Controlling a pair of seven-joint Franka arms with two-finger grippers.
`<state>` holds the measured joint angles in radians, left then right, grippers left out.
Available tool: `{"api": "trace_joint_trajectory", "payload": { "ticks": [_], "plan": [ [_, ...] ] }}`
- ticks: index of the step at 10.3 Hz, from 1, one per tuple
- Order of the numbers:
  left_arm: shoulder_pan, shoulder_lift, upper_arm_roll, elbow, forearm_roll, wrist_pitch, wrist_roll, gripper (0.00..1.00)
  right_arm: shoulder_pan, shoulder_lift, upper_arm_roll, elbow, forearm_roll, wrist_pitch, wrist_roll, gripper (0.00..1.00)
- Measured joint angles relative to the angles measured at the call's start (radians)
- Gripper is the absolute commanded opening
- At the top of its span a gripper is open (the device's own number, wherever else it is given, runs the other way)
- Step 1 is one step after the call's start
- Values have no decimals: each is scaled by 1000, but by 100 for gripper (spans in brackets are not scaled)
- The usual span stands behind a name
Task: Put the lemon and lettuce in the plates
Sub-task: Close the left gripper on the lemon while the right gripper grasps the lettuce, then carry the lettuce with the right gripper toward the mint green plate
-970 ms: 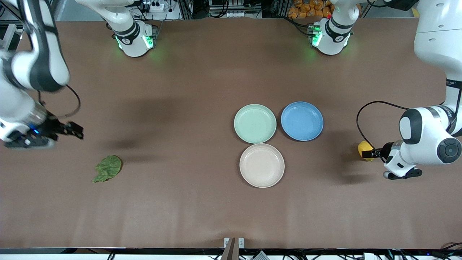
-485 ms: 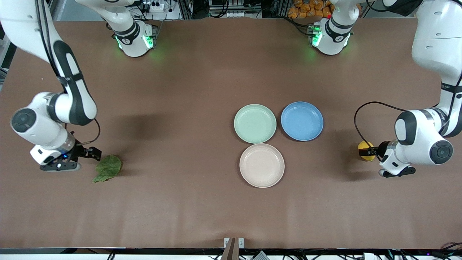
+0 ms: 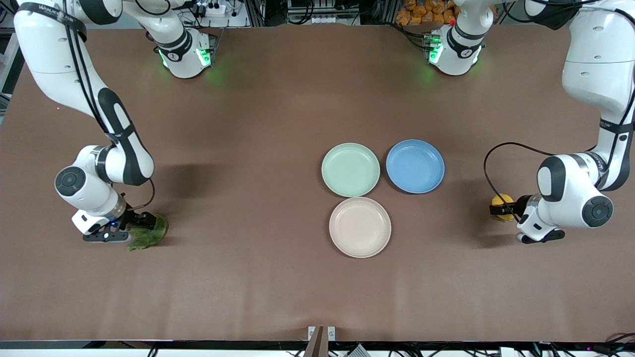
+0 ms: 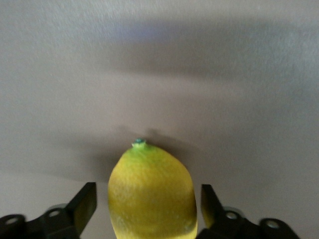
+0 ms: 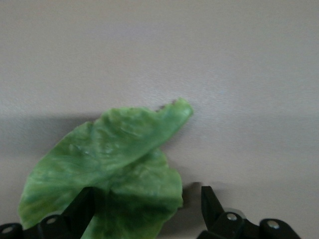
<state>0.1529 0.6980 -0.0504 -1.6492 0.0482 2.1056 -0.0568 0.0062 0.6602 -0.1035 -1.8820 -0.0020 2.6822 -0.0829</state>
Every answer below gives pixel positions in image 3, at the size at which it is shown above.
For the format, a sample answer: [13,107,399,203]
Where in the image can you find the yellow lemon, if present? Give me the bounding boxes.
[492,193,517,222]

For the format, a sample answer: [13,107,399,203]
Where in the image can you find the green lettuce leaf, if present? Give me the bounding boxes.
[126,214,169,252]

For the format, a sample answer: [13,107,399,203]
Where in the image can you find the blue plate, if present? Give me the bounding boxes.
[386,139,445,194]

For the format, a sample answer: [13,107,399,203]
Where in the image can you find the beige plate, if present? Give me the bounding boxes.
[329,197,392,258]

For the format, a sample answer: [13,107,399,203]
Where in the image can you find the pale green plate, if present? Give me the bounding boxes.
[321,143,381,198]

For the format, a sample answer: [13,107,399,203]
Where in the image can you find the grey metal side rack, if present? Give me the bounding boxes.
[0,32,23,115]

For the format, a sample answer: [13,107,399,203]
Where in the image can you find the bag of oranges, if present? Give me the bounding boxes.
[395,0,458,26]

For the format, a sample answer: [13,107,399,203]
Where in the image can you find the white power strip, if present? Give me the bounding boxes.
[196,0,229,18]

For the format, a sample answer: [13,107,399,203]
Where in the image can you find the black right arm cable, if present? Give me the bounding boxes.
[62,10,156,215]

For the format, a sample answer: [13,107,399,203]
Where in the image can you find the metal table edge bracket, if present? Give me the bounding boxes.
[308,326,336,357]

